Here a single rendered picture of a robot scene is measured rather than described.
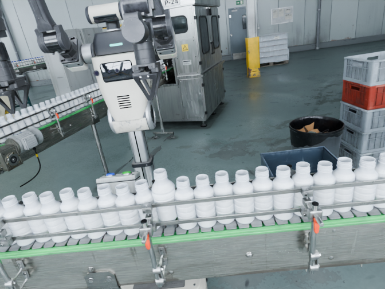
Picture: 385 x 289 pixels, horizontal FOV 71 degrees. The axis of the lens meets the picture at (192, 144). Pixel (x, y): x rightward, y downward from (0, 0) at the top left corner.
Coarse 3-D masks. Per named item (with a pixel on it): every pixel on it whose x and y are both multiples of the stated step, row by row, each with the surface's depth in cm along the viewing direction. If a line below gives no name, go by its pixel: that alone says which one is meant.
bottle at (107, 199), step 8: (104, 184) 82; (104, 192) 79; (104, 200) 80; (112, 200) 81; (104, 208) 80; (104, 216) 81; (112, 216) 82; (104, 224) 84; (112, 224) 83; (120, 224) 84; (112, 232) 84; (120, 232) 85
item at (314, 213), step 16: (304, 192) 74; (144, 208) 76; (304, 208) 77; (320, 208) 70; (0, 224) 79; (144, 224) 72; (320, 224) 67; (144, 240) 69; (0, 272) 79; (160, 272) 78; (16, 288) 82
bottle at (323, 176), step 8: (320, 168) 76; (328, 168) 75; (320, 176) 76; (328, 176) 76; (320, 184) 76; (328, 184) 75; (320, 192) 77; (328, 192) 76; (312, 200) 81; (320, 200) 78; (328, 200) 78
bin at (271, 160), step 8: (272, 152) 134; (280, 152) 134; (288, 152) 133; (296, 152) 133; (304, 152) 133; (312, 152) 133; (320, 152) 133; (328, 152) 127; (264, 160) 127; (272, 160) 135; (280, 160) 135; (288, 160) 135; (296, 160) 135; (304, 160) 135; (312, 160) 135; (320, 160) 135; (328, 160) 128; (336, 160) 120; (272, 168) 137; (312, 168) 137; (272, 176) 114; (360, 264) 100
